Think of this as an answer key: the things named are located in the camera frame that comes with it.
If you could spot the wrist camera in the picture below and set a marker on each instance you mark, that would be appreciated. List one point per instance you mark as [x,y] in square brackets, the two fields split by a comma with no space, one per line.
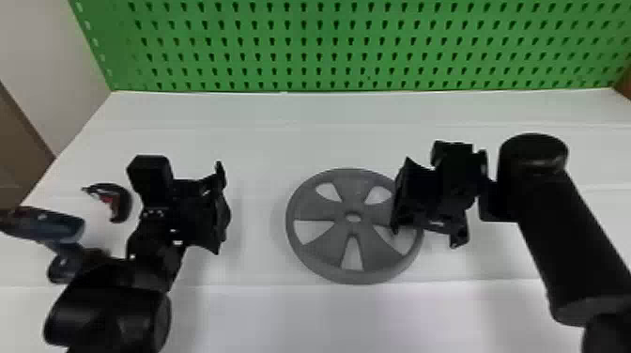
[458,158]
[149,178]

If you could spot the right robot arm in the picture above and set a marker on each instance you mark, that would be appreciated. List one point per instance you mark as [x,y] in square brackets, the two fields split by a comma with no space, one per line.
[557,231]

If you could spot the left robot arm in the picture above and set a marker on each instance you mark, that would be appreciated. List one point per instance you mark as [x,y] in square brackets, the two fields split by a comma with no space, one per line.
[116,305]

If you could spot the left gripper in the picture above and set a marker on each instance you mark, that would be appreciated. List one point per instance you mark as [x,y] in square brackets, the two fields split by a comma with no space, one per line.
[190,214]

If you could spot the black red curved part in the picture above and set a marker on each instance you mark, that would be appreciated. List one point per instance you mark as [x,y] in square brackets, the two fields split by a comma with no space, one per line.
[120,198]

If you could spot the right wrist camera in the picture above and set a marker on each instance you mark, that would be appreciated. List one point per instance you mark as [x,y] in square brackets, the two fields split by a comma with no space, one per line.
[458,158]

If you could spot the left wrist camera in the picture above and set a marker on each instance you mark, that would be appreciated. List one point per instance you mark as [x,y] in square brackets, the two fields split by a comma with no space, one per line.
[149,178]

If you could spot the grey wheel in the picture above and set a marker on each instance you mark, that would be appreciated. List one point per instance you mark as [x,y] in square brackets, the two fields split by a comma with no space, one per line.
[315,211]

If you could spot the drill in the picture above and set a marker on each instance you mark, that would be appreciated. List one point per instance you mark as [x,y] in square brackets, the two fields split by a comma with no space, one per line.
[42,225]

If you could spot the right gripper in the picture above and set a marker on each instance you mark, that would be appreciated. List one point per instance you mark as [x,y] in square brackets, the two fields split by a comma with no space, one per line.
[456,207]

